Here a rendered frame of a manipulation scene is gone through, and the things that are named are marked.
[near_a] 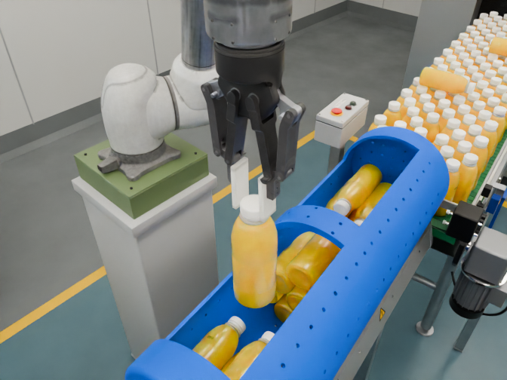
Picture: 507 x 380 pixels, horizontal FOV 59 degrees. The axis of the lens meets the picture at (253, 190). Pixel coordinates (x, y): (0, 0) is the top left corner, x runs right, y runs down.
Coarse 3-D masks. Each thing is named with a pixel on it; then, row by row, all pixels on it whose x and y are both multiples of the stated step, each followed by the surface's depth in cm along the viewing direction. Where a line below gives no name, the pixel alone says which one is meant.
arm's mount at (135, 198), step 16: (176, 144) 138; (80, 160) 131; (96, 160) 131; (176, 160) 132; (192, 160) 132; (80, 176) 138; (96, 176) 128; (112, 176) 125; (144, 176) 125; (160, 176) 126; (176, 176) 129; (192, 176) 134; (112, 192) 125; (128, 192) 120; (144, 192) 122; (160, 192) 127; (176, 192) 132; (128, 208) 123; (144, 208) 125
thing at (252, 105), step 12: (252, 96) 49; (252, 108) 49; (252, 120) 50; (264, 120) 52; (276, 120) 52; (264, 132) 51; (276, 132) 53; (264, 144) 52; (276, 144) 53; (264, 156) 53; (276, 156) 54; (264, 168) 54; (264, 180) 54
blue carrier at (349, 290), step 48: (384, 144) 122; (432, 144) 114; (432, 192) 108; (288, 240) 111; (336, 240) 86; (384, 240) 91; (336, 288) 80; (384, 288) 91; (192, 336) 89; (240, 336) 97; (288, 336) 71; (336, 336) 77
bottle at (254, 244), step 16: (240, 224) 61; (256, 224) 60; (272, 224) 62; (240, 240) 62; (256, 240) 61; (272, 240) 62; (240, 256) 63; (256, 256) 62; (272, 256) 64; (240, 272) 65; (256, 272) 64; (272, 272) 66; (240, 288) 67; (256, 288) 66; (272, 288) 68; (256, 304) 68
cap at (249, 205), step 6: (246, 198) 61; (252, 198) 61; (258, 198) 61; (240, 204) 60; (246, 204) 60; (252, 204) 60; (258, 204) 60; (240, 210) 61; (246, 210) 59; (252, 210) 59; (258, 210) 59; (246, 216) 60; (252, 216) 60; (258, 216) 60
